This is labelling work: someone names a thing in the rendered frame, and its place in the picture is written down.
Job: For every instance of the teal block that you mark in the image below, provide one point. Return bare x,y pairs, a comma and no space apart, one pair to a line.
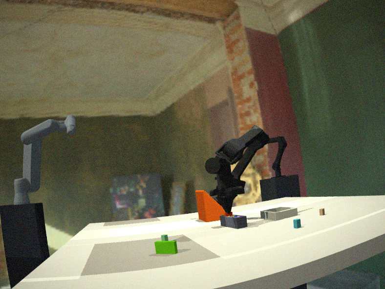
297,223

